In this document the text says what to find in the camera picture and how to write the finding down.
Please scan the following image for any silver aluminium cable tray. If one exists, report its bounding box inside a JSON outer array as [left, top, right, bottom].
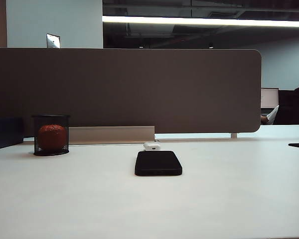
[[68, 125, 157, 145]]

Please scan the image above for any black mesh pen holder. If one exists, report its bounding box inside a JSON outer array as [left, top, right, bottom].
[[31, 114, 71, 157]]

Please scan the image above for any dark blue box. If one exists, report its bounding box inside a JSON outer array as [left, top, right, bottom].
[[0, 117, 24, 151]]

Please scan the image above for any white wireless earphone case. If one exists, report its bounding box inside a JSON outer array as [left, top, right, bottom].
[[143, 141, 161, 151]]

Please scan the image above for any background computer monitor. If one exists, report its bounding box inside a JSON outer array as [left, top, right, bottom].
[[261, 87, 280, 109]]

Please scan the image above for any black smartphone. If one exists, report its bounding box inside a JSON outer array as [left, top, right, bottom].
[[134, 150, 183, 177]]

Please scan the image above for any red ball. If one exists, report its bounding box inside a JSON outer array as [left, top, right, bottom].
[[37, 123, 68, 151]]

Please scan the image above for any brown desk partition panel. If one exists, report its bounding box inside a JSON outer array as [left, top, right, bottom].
[[0, 47, 262, 137]]

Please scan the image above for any silver wall plate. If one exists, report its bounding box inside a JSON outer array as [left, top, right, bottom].
[[46, 33, 61, 48]]

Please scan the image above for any background person in dark clothes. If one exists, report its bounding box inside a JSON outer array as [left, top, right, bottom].
[[260, 82, 299, 125]]

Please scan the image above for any long ceiling light strip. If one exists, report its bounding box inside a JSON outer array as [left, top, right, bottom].
[[102, 15, 299, 28]]

